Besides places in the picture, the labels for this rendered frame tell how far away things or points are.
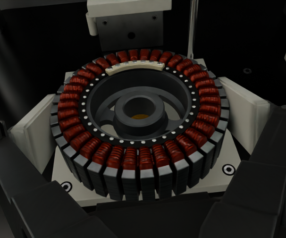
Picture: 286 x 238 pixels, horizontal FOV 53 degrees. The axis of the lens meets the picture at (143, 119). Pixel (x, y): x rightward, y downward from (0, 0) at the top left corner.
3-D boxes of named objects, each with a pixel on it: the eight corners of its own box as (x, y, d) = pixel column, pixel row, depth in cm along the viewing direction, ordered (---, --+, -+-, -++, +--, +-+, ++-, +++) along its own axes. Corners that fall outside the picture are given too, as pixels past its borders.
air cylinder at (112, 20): (163, 46, 35) (163, 3, 31) (102, 52, 35) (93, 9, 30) (158, 23, 38) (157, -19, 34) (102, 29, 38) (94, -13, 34)
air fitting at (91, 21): (100, 38, 34) (95, 15, 32) (90, 39, 34) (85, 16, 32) (100, 33, 35) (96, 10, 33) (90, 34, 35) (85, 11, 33)
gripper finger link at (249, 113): (255, 103, 14) (271, 102, 14) (215, 77, 20) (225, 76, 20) (253, 160, 15) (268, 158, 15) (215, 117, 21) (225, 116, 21)
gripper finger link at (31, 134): (38, 183, 14) (23, 184, 14) (64, 132, 21) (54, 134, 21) (25, 127, 13) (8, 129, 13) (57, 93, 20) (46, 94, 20)
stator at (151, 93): (243, 196, 17) (259, 161, 14) (54, 216, 17) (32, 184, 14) (201, 75, 24) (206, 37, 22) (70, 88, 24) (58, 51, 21)
